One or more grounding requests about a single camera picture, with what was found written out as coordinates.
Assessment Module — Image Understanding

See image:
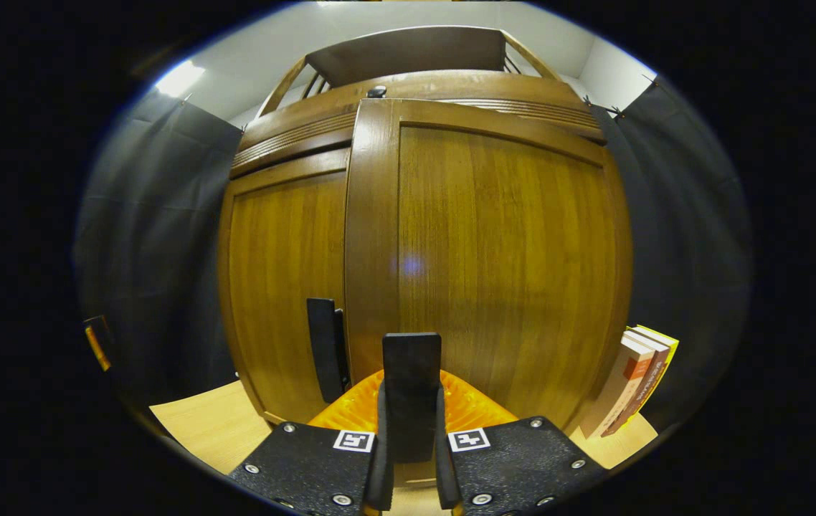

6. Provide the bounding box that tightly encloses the wooden cabinet drawer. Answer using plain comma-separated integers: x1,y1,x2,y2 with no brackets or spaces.
238,70,602,173

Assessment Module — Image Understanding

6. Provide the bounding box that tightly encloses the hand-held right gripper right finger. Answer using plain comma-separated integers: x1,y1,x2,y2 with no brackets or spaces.
435,369,609,516

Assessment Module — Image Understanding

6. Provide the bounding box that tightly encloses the ceiling light panel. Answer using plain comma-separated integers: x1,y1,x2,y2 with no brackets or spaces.
156,61,206,99

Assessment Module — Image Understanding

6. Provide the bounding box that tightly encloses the brown book white spine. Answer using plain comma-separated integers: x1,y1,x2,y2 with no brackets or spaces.
602,331,670,436

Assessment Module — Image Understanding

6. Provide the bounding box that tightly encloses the black door handle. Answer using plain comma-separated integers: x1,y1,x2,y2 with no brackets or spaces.
307,297,351,404
382,333,442,463

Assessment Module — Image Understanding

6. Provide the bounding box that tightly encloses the wooden shoe cabinet door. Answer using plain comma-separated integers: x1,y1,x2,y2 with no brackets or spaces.
218,148,351,424
343,98,632,488

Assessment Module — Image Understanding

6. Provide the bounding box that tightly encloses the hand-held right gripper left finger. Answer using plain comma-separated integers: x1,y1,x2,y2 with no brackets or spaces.
227,369,394,516

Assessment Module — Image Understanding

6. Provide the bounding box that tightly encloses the black backdrop cloth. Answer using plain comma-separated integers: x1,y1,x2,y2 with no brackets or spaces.
75,75,753,431

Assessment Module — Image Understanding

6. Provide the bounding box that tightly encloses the wooden double-door shoe cabinet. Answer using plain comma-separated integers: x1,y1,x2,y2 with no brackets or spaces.
218,26,632,488

